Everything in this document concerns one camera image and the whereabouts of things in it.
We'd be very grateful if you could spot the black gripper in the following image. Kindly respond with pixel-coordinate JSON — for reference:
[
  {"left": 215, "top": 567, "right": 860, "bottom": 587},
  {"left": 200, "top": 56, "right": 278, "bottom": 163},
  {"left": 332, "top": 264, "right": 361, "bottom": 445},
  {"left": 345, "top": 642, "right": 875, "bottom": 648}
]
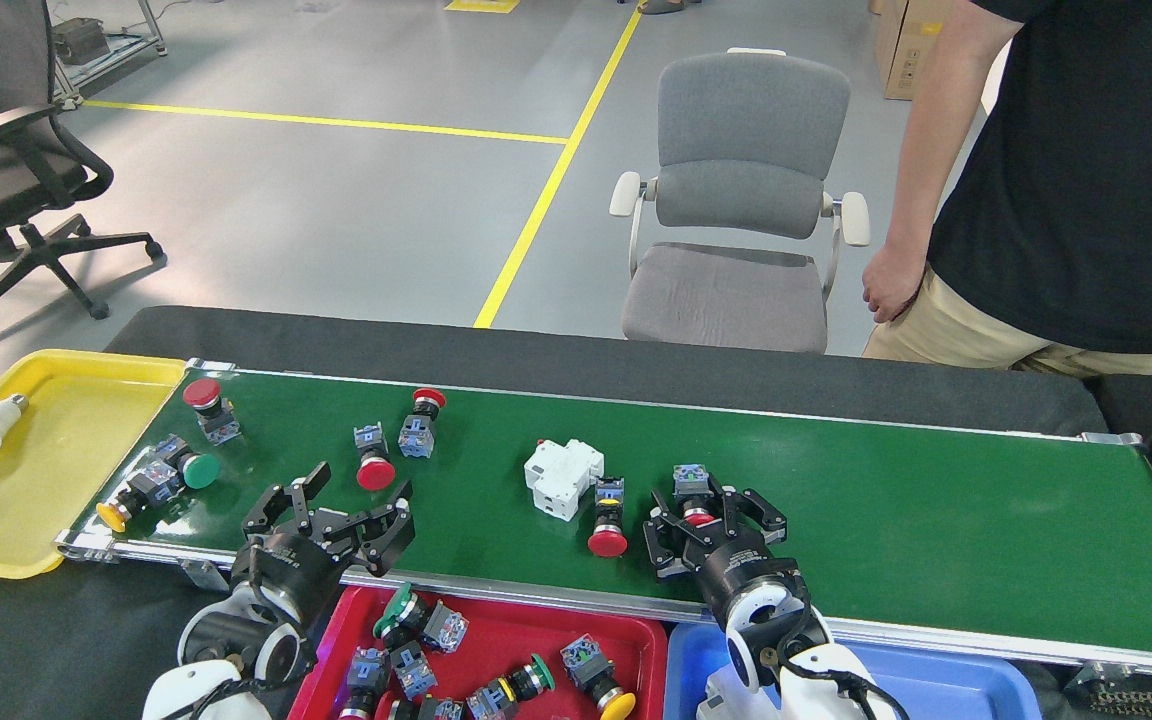
[
  {"left": 231, "top": 461, "right": 417, "bottom": 611},
  {"left": 642, "top": 487, "right": 803, "bottom": 626}
]

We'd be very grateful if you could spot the white circuit breaker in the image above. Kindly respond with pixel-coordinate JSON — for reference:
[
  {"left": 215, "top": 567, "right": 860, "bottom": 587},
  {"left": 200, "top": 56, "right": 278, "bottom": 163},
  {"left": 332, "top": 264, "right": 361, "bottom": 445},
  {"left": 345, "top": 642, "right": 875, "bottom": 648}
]
[{"left": 522, "top": 437, "right": 606, "bottom": 524}]

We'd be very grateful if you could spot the red plastic tray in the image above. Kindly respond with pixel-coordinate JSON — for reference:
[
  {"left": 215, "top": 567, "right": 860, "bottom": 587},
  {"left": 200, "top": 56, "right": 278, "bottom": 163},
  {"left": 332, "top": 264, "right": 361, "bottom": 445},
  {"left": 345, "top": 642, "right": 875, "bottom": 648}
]
[{"left": 285, "top": 584, "right": 670, "bottom": 720}]

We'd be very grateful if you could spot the blue plastic tray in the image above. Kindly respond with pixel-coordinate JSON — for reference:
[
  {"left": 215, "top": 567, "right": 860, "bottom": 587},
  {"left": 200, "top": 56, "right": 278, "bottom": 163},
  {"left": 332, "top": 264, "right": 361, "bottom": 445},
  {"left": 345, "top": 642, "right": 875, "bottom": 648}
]
[{"left": 663, "top": 621, "right": 1046, "bottom": 720}]

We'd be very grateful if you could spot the yellow plastic tray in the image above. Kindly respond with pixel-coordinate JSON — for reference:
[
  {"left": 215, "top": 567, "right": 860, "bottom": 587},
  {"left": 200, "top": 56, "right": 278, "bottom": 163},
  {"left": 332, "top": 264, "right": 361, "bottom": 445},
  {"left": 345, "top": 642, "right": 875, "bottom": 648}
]
[{"left": 0, "top": 348, "right": 188, "bottom": 580}]

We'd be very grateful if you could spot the person's right hand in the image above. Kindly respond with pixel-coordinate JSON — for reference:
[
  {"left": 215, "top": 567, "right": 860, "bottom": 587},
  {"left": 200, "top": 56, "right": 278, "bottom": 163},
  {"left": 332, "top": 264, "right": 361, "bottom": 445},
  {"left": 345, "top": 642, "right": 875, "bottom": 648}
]
[{"left": 860, "top": 238, "right": 930, "bottom": 325}]

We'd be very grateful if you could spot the grey office chair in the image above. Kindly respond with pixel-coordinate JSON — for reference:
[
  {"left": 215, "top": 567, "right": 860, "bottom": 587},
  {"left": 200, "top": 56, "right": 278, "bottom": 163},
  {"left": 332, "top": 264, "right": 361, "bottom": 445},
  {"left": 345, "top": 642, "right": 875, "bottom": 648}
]
[{"left": 608, "top": 47, "right": 872, "bottom": 356}]

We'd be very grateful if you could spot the black office chair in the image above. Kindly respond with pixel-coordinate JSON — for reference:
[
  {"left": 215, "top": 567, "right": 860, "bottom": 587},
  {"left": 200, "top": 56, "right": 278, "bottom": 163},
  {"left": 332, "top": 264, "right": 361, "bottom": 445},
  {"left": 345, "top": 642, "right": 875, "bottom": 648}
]
[{"left": 0, "top": 0, "right": 166, "bottom": 345}]

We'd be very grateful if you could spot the person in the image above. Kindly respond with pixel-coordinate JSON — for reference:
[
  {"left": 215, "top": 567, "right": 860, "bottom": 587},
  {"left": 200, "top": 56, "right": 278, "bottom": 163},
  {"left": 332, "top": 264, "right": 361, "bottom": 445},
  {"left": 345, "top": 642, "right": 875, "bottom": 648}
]
[{"left": 860, "top": 0, "right": 1152, "bottom": 380}]

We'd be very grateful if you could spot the cardboard box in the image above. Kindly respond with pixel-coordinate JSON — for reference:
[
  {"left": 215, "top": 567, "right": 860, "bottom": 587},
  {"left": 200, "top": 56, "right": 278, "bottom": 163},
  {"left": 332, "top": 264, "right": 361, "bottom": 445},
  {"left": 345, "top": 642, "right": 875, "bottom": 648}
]
[{"left": 873, "top": 0, "right": 982, "bottom": 102}]

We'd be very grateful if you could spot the metal rack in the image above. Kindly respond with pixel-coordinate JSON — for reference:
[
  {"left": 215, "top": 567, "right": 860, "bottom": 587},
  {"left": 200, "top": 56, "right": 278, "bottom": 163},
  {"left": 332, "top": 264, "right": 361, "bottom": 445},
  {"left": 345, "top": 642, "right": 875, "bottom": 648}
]
[{"left": 49, "top": 0, "right": 168, "bottom": 113}]

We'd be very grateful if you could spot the dark equipment box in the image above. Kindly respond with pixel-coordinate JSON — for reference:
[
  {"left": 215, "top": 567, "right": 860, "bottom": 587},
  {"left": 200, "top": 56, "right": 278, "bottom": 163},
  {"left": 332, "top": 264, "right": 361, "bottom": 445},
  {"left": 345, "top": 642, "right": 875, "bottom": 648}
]
[{"left": 53, "top": 17, "right": 116, "bottom": 67}]

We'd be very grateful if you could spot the green conveyor belt with chain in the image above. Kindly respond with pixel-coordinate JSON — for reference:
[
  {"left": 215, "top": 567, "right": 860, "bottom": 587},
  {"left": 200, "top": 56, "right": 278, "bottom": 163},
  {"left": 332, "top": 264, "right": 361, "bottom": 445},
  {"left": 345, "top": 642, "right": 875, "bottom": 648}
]
[{"left": 54, "top": 357, "right": 1152, "bottom": 706}]

